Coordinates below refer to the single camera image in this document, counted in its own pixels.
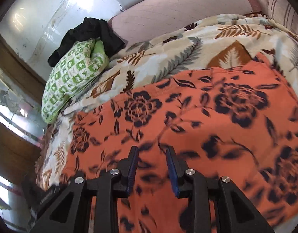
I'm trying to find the orange floral garment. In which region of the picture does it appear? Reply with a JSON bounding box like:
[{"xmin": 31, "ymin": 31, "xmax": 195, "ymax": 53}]
[{"xmin": 60, "ymin": 53, "xmax": 298, "ymax": 232}]

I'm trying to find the green white patterned pillow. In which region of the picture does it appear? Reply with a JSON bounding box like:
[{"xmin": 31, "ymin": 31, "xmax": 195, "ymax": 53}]
[{"xmin": 41, "ymin": 39, "xmax": 109, "ymax": 124}]

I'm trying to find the leaf pattern fleece blanket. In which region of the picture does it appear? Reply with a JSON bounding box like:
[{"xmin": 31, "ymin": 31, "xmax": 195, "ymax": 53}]
[{"xmin": 36, "ymin": 14, "xmax": 298, "ymax": 189}]

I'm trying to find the striped beige pillow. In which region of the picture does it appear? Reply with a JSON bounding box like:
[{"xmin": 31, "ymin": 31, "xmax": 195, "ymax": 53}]
[{"xmin": 267, "ymin": 0, "xmax": 298, "ymax": 35}]

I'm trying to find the black garment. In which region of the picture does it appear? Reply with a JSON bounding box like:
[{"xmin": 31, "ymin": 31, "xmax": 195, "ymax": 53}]
[{"xmin": 48, "ymin": 17, "xmax": 125, "ymax": 68}]

